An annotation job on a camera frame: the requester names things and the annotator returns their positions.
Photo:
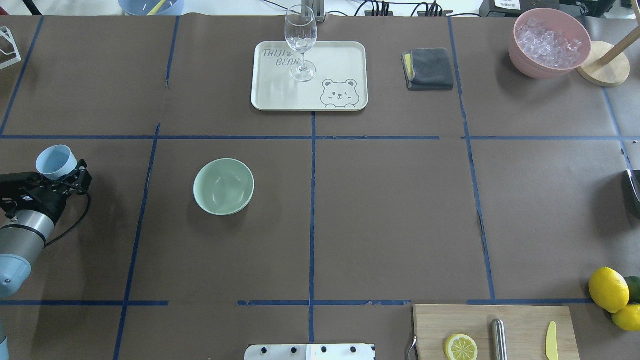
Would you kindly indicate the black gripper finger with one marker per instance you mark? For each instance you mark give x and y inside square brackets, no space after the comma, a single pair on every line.
[47,184]
[80,178]

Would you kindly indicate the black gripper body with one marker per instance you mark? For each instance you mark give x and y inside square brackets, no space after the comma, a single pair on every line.
[48,199]

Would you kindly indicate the light blue plastic cup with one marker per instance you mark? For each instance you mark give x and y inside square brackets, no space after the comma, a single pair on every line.
[56,162]

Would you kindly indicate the green ceramic bowl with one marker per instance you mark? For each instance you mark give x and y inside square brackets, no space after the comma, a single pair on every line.
[224,187]

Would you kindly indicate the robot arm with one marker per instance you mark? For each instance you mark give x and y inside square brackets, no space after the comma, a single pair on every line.
[22,240]

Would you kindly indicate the blue bowl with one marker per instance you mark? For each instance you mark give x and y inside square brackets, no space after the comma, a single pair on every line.
[144,7]

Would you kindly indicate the pink bowl of ice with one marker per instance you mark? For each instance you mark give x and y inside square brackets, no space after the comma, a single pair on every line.
[547,43]

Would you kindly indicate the metal ice scoop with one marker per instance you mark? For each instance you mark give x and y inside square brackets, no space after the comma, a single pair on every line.
[631,187]

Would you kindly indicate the yellow plastic fork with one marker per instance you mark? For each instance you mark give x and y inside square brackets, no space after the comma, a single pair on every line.
[156,8]

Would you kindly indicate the clear wine glass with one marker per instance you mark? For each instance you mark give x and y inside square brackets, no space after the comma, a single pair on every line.
[301,34]

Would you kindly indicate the cream bear tray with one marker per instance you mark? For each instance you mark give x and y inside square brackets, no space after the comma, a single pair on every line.
[340,84]

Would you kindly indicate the black power strip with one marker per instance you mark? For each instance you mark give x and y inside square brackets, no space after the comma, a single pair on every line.
[388,8]

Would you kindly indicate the grey folded cloth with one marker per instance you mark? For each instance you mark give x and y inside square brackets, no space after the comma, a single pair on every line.
[428,69]

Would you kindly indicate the half lemon slice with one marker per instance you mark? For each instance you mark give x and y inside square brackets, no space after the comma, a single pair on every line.
[460,346]

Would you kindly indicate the wooden cutting board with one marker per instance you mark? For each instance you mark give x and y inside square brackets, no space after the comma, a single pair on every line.
[525,329]

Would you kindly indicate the yellow plastic knife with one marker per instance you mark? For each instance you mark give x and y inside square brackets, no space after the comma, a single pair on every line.
[551,342]

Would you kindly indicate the yellow lemon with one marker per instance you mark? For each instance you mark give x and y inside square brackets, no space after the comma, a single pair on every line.
[609,290]
[628,318]

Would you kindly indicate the green lime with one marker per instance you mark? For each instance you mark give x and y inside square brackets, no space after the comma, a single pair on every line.
[633,284]

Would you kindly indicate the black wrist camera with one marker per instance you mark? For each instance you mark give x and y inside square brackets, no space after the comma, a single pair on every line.
[15,191]

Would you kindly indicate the white wire cup rack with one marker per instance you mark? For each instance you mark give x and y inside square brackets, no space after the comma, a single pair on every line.
[10,54]

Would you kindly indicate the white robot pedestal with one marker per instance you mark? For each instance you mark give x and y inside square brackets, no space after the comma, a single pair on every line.
[327,351]

